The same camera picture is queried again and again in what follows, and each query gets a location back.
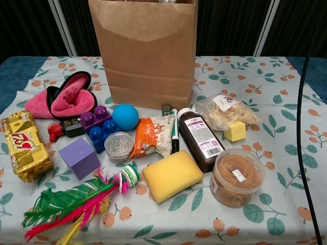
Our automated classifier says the clear tub of rubber bands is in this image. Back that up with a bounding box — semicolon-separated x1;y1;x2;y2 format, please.
209;149;266;208

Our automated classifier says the brown paper bag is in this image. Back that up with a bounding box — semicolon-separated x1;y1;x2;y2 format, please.
88;0;199;110

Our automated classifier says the clear plastic bag of bread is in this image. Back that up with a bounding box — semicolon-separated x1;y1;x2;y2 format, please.
191;93;262;131

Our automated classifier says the gold foil biscuit pack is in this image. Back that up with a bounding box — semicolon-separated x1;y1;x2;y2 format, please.
2;110;54;183

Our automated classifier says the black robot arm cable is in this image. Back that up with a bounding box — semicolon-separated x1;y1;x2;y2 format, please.
297;55;322;245

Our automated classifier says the blue table cover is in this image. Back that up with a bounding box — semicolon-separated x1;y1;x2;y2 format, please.
0;56;327;114

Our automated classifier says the purple blue toy block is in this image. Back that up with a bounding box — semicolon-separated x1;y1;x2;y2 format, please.
80;106;121;154

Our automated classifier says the yellow sponge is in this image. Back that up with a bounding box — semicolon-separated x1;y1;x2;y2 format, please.
142;150;204;204

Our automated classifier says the clear tub of clips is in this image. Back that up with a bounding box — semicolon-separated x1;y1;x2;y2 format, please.
104;131;134;165

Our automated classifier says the purple foam cube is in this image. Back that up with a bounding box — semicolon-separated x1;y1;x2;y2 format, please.
58;138;101;181

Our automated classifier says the black bottle red cap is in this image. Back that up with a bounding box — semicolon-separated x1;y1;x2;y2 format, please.
47;117;86;142

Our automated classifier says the colourful feather shuttlecock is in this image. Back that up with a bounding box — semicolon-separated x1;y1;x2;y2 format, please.
21;164;141;245

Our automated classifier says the blue ball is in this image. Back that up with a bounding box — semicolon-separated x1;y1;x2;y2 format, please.
111;103;140;132

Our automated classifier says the green white marker pen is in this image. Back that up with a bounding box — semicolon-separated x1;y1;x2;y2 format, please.
170;108;180;154

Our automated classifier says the brown liquid bottle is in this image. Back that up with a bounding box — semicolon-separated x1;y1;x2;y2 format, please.
178;107;226;173

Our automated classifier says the small yellow cube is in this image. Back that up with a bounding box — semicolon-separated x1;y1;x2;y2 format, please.
224;120;246;142

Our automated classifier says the orange snack packet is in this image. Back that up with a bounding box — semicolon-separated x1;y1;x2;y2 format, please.
130;114;177;159

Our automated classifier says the pink cloth black trim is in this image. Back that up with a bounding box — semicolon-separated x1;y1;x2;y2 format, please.
25;70;98;120

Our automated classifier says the floral print tablecloth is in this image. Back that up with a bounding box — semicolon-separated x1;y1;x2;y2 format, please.
0;56;327;245

